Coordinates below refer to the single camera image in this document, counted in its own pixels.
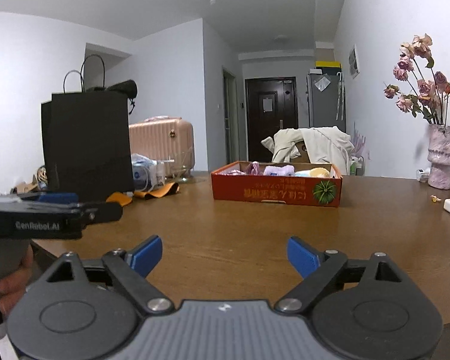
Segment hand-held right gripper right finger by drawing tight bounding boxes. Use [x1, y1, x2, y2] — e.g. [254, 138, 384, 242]
[274, 237, 409, 314]

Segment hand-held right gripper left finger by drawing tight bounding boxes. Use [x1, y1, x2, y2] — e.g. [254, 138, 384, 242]
[41, 235, 173, 315]

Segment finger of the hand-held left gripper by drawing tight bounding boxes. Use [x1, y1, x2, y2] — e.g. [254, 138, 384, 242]
[7, 192, 79, 205]
[77, 201, 123, 224]

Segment red cardboard box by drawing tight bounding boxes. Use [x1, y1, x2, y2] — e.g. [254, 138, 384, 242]
[211, 161, 343, 208]

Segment purple fluffy scrunchie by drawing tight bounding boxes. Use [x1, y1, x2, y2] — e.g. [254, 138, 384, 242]
[263, 164, 295, 176]

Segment person's left hand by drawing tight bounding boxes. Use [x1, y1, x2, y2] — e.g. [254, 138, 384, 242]
[0, 245, 34, 316]

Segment rattan ball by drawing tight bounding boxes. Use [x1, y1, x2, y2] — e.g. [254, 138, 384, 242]
[35, 165, 49, 190]

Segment brown cardboard scraps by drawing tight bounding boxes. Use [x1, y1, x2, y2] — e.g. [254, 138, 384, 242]
[13, 181, 42, 196]

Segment plastic bag with bottles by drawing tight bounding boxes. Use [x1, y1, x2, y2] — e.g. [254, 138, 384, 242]
[131, 153, 158, 192]

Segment black paper bag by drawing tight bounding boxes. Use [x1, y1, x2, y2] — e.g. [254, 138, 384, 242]
[41, 54, 135, 201]

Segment orange curved mat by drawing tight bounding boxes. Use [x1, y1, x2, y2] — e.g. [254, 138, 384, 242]
[134, 182, 180, 199]

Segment clear glass jar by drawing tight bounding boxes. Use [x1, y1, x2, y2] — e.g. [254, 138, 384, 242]
[169, 154, 192, 183]

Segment pink ribbed suitcase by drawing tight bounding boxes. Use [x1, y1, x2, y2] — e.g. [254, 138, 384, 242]
[128, 117, 194, 177]

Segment brown cardboard carton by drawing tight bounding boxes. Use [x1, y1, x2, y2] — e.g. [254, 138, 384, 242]
[293, 142, 311, 164]

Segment beige coat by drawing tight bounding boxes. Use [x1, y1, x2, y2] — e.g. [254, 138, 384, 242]
[261, 126, 355, 175]

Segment black fabric pouch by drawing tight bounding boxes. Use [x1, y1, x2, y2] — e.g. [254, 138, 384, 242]
[88, 79, 138, 115]

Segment purple lavender bunch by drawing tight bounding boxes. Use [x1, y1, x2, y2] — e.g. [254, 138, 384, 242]
[350, 122, 369, 158]

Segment dark entrance door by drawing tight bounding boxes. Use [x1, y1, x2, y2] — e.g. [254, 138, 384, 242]
[245, 77, 299, 162]

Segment grey refrigerator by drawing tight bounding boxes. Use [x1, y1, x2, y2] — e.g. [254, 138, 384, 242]
[307, 72, 346, 133]

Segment grey interior door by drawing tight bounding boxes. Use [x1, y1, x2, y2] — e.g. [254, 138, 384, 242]
[222, 67, 241, 164]

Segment folded pale umbrella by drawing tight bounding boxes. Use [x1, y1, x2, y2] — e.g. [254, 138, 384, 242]
[335, 72, 346, 121]

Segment pink textured vase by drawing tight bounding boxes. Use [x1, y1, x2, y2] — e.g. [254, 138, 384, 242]
[427, 124, 450, 190]

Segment dried pink roses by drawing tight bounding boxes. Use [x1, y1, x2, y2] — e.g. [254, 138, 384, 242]
[383, 34, 450, 126]

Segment white usb cable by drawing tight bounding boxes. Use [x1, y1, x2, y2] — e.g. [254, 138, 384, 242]
[142, 167, 162, 193]

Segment framed wall picture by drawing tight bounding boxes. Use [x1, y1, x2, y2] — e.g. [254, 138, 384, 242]
[348, 44, 360, 79]

